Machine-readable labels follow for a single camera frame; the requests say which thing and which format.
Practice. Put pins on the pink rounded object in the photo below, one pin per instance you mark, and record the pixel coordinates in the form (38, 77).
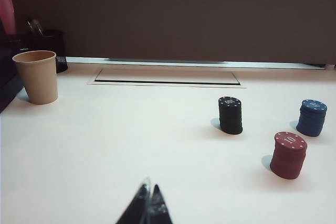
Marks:
(6, 11)

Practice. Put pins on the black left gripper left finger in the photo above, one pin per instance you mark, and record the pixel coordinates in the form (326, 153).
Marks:
(136, 211)

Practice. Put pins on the tall brown paper cup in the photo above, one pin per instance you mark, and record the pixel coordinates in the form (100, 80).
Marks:
(38, 77)

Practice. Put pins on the red poker chip stack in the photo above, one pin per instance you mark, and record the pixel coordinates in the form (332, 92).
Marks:
(287, 158)

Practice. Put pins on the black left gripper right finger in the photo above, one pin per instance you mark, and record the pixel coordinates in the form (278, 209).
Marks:
(160, 213)

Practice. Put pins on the wide brown partition panel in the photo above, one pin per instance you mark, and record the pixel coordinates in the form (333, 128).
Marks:
(168, 11)

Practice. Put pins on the dark navy box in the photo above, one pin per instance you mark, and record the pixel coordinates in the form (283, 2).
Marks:
(6, 77)

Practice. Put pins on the black poker chip stack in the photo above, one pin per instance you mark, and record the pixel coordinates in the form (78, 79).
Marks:
(231, 116)

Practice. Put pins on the blue poker chip stack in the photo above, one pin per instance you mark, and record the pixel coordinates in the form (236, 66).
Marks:
(312, 120)

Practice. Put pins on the black mesh pen holder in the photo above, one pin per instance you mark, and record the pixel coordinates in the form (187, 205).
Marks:
(52, 41)

